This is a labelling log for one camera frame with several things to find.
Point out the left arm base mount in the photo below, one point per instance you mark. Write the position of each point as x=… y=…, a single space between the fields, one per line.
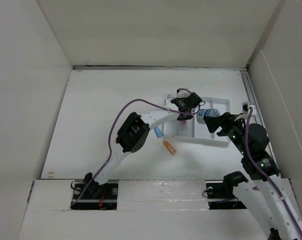
x=95 y=197

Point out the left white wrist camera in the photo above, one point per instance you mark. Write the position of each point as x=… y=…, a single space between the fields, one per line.
x=183 y=92

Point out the blue correction tape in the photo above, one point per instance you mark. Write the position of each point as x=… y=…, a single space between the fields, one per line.
x=158 y=132

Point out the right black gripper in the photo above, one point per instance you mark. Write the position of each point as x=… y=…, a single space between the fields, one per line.
x=231 y=120

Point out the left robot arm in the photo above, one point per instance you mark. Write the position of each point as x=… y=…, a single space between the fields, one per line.
x=133 y=133

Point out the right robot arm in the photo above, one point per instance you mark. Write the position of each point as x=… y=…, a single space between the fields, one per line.
x=262 y=193

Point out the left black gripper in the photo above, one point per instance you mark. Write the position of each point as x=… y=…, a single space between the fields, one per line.
x=189 y=117

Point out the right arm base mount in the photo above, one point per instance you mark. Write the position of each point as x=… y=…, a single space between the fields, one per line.
x=220 y=193

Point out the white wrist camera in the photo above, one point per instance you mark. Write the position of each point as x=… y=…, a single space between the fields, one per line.
x=247 y=107
x=183 y=92

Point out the orange correction tape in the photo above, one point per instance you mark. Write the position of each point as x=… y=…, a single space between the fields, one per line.
x=169 y=147

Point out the blue putty jar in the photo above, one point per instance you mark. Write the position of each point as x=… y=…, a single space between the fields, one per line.
x=206 y=112

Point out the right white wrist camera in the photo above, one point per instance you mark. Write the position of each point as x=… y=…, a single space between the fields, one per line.
x=247 y=107

